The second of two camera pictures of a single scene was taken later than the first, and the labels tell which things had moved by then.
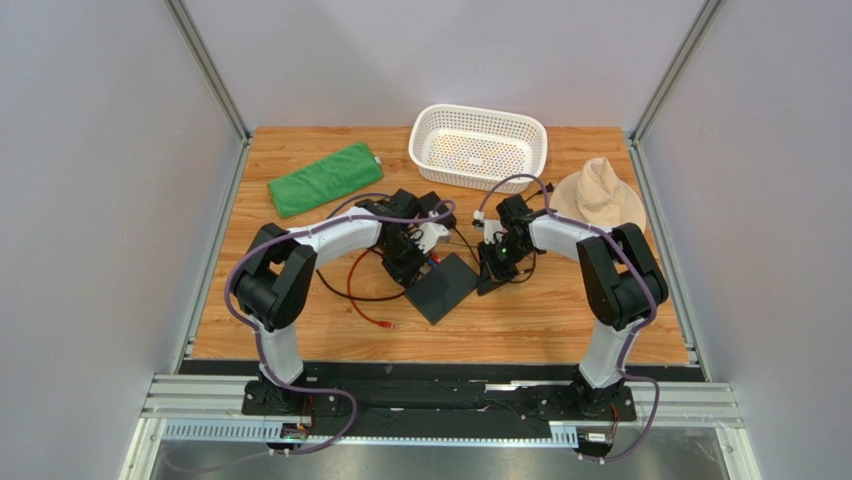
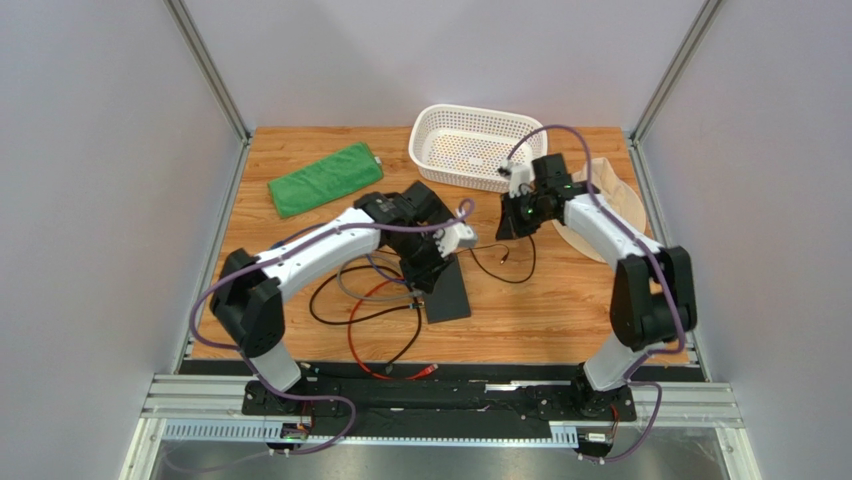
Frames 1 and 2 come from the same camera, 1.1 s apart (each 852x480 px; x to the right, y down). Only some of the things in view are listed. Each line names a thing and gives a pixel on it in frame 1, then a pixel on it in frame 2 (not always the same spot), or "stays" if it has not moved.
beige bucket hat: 594,195 stays
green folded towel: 326,182 stays
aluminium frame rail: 702,402 stays
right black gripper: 497,270 → 513,217
